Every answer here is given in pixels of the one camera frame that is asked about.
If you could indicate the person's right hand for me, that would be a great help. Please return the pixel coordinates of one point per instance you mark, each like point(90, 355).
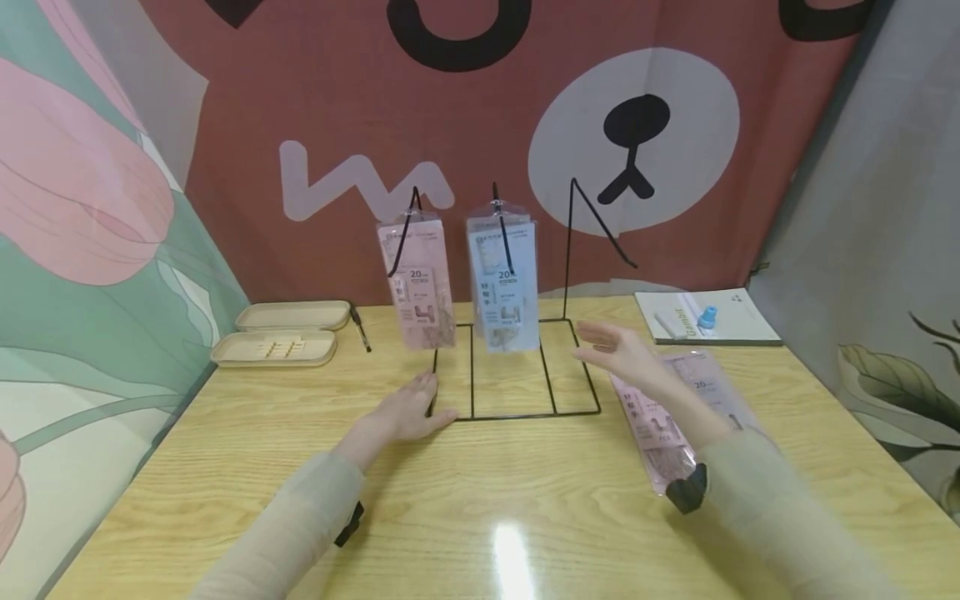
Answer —
point(634, 358)

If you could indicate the person's left hand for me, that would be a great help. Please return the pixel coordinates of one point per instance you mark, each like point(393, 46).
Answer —
point(409, 412)

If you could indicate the person's left fingers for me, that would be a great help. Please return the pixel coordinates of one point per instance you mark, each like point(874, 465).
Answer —
point(424, 392)

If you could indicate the person's right fingers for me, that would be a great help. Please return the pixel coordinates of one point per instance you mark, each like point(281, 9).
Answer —
point(598, 342)

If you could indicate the person's left thumb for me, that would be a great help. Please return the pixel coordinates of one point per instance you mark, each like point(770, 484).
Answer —
point(439, 424)

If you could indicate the person's left forearm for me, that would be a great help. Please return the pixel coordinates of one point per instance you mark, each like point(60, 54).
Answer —
point(292, 525)

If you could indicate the person's right forearm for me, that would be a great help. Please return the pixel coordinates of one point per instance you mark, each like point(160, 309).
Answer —
point(772, 508)

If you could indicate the black pen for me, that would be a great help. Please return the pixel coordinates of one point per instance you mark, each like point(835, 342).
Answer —
point(361, 327)

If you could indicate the blue hook packet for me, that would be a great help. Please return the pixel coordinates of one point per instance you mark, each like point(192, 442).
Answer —
point(502, 308)

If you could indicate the pink hook packet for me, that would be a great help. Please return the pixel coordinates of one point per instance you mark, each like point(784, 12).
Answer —
point(420, 283)
point(656, 442)

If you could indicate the small blue cap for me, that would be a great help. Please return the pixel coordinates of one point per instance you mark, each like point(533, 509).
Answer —
point(707, 317)

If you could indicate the black wrist band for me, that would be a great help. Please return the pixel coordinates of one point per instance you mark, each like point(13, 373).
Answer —
point(688, 490)
point(350, 525)

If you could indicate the white and green notebook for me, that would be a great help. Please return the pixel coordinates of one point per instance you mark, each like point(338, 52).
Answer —
point(739, 321)

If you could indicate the plain beige tray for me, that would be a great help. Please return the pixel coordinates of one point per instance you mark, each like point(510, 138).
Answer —
point(292, 315)

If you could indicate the beige tray with holes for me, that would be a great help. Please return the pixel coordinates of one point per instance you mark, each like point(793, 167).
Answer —
point(274, 349)

